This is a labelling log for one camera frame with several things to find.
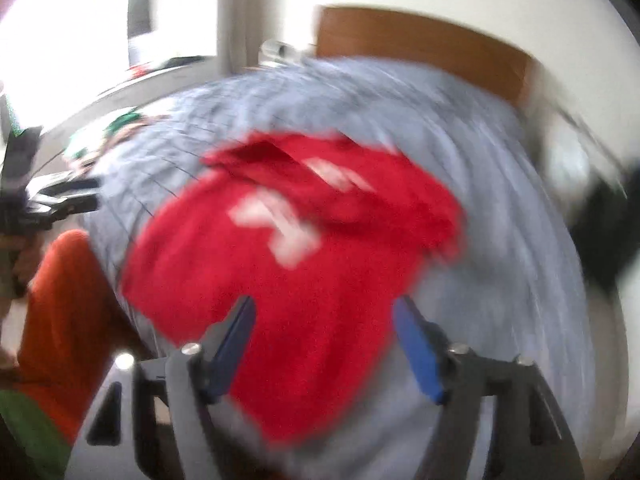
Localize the person's left hand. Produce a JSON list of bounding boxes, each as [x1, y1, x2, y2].
[[1, 233, 44, 292]]

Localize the white window bench drawers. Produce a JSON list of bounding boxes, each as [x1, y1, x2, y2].
[[32, 56, 228, 174]]

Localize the brown wooden headboard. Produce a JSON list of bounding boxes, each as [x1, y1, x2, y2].
[[314, 6, 538, 108]]

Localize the red sweater with white rabbit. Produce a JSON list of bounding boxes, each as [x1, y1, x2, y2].
[[120, 131, 463, 444]]

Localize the beige curtain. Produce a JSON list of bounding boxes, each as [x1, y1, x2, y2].
[[217, 0, 273, 76]]

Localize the white small fan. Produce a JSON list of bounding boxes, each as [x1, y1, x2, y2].
[[258, 39, 302, 67]]

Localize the pile of folded clothes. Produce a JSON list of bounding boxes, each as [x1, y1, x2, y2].
[[62, 108, 168, 172]]

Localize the dark jacket on chair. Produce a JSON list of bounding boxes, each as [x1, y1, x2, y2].
[[570, 164, 639, 296]]

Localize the grey checked bed cover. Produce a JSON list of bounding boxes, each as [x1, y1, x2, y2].
[[80, 58, 596, 450]]

